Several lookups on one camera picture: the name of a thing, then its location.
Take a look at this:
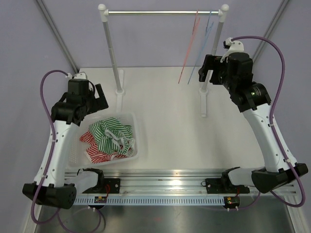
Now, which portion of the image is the blue wire hanger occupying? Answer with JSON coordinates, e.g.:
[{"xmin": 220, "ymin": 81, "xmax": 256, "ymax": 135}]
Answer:
[{"xmin": 187, "ymin": 13, "xmax": 214, "ymax": 84}]

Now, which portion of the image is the aluminium frame post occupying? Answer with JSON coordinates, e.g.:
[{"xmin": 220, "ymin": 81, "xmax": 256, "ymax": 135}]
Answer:
[
  {"xmin": 243, "ymin": 0, "xmax": 291, "ymax": 71},
  {"xmin": 35, "ymin": 0, "xmax": 79, "ymax": 72}
]

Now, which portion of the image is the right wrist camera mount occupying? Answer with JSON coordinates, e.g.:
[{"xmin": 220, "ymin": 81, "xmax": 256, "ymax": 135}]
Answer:
[{"xmin": 220, "ymin": 37, "xmax": 244, "ymax": 63}]

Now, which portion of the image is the aluminium mounting rail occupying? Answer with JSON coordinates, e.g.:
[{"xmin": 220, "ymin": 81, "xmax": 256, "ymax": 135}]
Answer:
[{"xmin": 62, "ymin": 167, "xmax": 297, "ymax": 206}]

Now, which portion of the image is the right aluminium frame post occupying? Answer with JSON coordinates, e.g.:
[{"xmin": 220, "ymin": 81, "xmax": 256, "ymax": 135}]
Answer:
[{"xmin": 243, "ymin": 0, "xmax": 291, "ymax": 71}]

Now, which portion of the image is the red striped tank top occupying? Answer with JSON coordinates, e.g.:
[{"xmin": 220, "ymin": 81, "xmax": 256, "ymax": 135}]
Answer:
[{"xmin": 79, "ymin": 131, "xmax": 134, "ymax": 164}]

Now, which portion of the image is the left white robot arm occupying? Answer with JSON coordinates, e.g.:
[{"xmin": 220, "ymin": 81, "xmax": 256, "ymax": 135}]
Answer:
[{"xmin": 22, "ymin": 79, "xmax": 108, "ymax": 209}]

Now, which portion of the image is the white plastic basket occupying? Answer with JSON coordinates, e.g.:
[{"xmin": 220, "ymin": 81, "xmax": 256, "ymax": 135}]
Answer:
[{"xmin": 68, "ymin": 113, "xmax": 139, "ymax": 169}]

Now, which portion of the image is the left aluminium frame post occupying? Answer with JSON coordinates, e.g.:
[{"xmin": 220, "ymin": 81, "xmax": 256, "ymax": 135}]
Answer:
[{"xmin": 35, "ymin": 0, "xmax": 79, "ymax": 72}]

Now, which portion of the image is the green striped tank top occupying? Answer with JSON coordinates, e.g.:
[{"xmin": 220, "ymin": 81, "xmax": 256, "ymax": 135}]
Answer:
[{"xmin": 88, "ymin": 117, "xmax": 135, "ymax": 155}]

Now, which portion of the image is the white clothes rack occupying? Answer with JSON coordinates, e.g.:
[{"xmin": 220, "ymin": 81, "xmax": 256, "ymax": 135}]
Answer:
[{"xmin": 97, "ymin": 4, "xmax": 229, "ymax": 112}]

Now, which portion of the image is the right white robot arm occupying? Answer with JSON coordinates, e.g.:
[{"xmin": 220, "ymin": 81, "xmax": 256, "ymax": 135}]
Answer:
[{"xmin": 198, "ymin": 52, "xmax": 309, "ymax": 193}]

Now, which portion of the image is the pink wire hanger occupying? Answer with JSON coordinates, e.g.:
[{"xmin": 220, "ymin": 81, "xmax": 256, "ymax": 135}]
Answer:
[{"xmin": 178, "ymin": 10, "xmax": 200, "ymax": 84}]

